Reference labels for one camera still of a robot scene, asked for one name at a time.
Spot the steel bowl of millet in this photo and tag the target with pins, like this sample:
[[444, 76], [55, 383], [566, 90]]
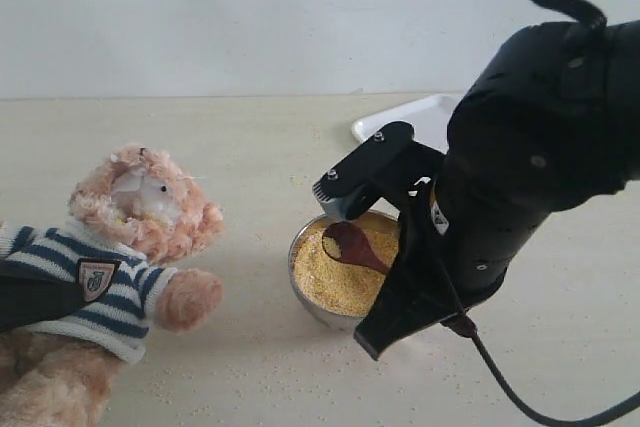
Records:
[[335, 294]]

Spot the pink teddy bear striped sweater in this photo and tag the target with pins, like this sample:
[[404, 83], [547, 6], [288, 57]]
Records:
[[129, 222]]

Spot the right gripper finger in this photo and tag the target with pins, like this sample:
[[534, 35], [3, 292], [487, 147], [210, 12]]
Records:
[[416, 295]]

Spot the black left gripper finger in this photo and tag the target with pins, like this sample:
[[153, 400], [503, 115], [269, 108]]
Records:
[[28, 298]]

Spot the white rectangular plastic tray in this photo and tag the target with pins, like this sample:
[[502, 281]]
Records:
[[429, 117]]

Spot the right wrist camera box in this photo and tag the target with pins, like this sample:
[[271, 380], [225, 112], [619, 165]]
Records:
[[349, 188]]

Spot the dark red wooden spoon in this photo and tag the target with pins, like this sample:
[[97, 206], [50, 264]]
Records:
[[346, 243]]

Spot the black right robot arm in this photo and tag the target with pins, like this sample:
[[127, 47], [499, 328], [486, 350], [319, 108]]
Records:
[[549, 124]]

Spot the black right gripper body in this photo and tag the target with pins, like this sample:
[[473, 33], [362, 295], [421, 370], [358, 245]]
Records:
[[403, 173]]

